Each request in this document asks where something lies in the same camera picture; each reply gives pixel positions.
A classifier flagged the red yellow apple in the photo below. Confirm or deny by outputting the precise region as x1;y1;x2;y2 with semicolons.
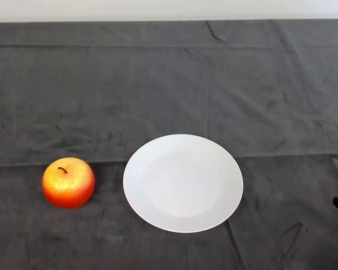
42;157;96;210

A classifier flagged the white round plate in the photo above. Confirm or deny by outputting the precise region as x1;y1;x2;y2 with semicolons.
122;133;244;234

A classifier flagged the black cloth table cover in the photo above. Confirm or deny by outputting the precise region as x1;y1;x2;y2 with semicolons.
0;19;338;270

